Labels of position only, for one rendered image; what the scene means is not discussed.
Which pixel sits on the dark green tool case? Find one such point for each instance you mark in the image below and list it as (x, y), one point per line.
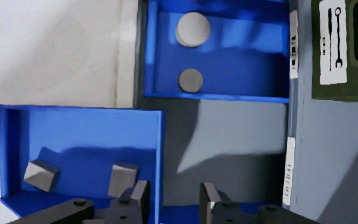
(335, 50)

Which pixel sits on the grey metal disc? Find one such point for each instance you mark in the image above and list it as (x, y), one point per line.
(192, 30)
(190, 80)

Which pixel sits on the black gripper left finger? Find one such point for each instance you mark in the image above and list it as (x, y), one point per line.
(81, 211)

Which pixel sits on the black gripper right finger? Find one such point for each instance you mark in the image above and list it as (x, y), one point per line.
(211, 208)

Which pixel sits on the grey metal shelf rack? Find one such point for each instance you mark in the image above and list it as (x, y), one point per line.
(243, 149)

